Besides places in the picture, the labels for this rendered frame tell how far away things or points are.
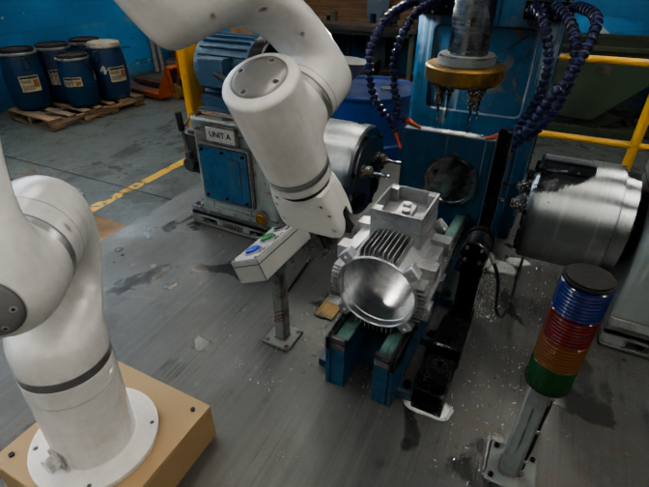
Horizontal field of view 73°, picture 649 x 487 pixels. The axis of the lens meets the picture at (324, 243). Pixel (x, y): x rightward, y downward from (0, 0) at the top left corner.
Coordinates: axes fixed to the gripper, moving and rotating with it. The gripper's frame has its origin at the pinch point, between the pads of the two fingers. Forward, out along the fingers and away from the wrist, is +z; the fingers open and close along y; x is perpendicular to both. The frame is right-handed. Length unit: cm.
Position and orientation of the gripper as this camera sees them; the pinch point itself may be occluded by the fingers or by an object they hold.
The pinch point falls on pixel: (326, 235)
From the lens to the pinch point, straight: 70.8
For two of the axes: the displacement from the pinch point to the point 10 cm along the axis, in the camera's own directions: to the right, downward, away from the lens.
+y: 8.9, 2.4, -3.8
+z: 2.2, 4.9, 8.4
